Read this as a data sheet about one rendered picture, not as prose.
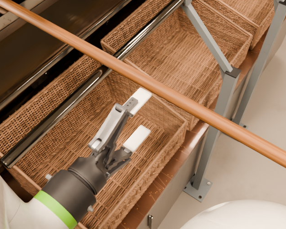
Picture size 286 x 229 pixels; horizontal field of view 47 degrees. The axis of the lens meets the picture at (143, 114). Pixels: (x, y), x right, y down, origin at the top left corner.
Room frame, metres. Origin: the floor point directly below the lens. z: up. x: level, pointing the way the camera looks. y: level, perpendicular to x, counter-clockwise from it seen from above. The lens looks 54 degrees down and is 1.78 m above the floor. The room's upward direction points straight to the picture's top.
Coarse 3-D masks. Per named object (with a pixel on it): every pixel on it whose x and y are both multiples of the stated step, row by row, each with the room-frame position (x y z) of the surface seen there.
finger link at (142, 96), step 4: (140, 88) 0.44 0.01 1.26; (136, 92) 0.43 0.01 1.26; (140, 92) 0.43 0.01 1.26; (144, 92) 0.43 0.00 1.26; (148, 92) 0.43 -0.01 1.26; (132, 96) 0.42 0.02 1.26; (136, 96) 0.42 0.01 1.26; (140, 96) 0.42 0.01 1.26; (144, 96) 0.42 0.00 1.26; (148, 96) 0.42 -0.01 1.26; (140, 100) 0.41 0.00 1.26; (144, 100) 0.41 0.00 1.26; (140, 104) 0.40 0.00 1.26; (136, 108) 0.39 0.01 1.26; (132, 112) 0.38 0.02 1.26; (136, 112) 0.38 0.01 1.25
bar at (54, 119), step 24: (192, 24) 0.87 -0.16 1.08; (120, 48) 0.65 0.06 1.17; (216, 48) 0.82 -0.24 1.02; (264, 48) 1.16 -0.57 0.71; (96, 72) 0.57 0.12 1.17; (240, 72) 0.78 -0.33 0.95; (72, 96) 0.49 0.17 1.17; (48, 120) 0.42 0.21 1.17; (240, 120) 1.14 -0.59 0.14; (24, 144) 0.36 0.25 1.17; (192, 192) 0.74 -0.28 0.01
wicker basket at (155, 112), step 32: (96, 64) 0.98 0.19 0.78; (64, 96) 0.82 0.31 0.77; (96, 96) 0.91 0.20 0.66; (128, 96) 0.89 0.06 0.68; (0, 128) 0.62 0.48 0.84; (64, 128) 0.75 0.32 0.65; (96, 128) 0.79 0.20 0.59; (128, 128) 0.79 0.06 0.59; (160, 128) 0.79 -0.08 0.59; (32, 160) 0.60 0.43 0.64; (64, 160) 0.63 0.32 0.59; (160, 160) 0.58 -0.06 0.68; (32, 192) 0.48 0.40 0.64; (128, 192) 0.44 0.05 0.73; (96, 224) 0.37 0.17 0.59
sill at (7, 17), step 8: (16, 0) 0.85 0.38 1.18; (24, 0) 0.85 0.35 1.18; (32, 0) 0.87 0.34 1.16; (40, 0) 0.90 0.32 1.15; (0, 8) 0.81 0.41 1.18; (32, 8) 0.87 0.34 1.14; (0, 16) 0.78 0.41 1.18; (8, 16) 0.80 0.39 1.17; (16, 16) 0.82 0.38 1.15; (0, 24) 0.77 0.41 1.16; (8, 24) 0.79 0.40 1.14
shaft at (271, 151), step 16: (0, 0) 0.81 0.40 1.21; (32, 16) 0.74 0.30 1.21; (48, 32) 0.69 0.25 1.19; (64, 32) 0.68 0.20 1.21; (80, 48) 0.63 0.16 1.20; (96, 48) 0.62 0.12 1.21; (112, 64) 0.57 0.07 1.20; (144, 80) 0.51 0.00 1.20; (160, 96) 0.48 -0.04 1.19; (176, 96) 0.46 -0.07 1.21; (192, 112) 0.43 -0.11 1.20; (208, 112) 0.42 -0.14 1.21; (224, 128) 0.38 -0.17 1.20; (240, 128) 0.38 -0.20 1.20; (256, 144) 0.34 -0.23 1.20; (272, 144) 0.34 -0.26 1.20; (272, 160) 0.32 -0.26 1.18
